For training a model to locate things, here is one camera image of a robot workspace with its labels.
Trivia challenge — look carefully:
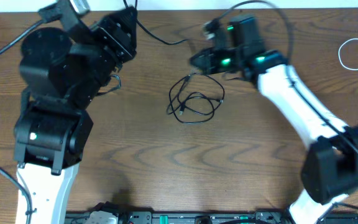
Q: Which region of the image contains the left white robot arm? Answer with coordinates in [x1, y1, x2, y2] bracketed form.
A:
[14, 6, 137, 223]

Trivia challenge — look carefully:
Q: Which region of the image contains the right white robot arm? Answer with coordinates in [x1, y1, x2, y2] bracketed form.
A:
[190, 16, 358, 223]

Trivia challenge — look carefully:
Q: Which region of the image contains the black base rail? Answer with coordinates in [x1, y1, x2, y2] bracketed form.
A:
[65, 202, 358, 224]

